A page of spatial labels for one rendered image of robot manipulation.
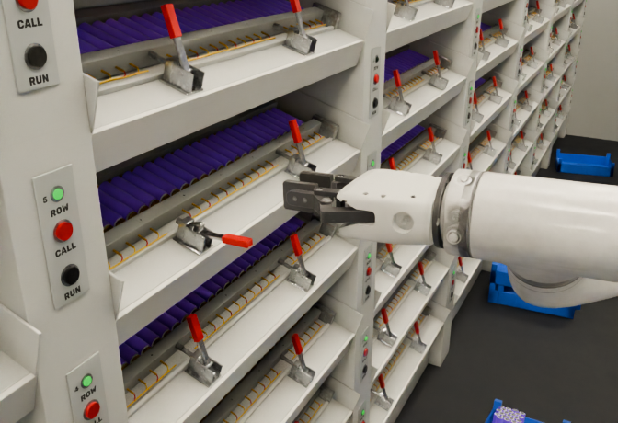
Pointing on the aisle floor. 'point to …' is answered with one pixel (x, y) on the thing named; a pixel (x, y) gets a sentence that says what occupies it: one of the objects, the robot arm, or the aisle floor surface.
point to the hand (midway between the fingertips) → (309, 191)
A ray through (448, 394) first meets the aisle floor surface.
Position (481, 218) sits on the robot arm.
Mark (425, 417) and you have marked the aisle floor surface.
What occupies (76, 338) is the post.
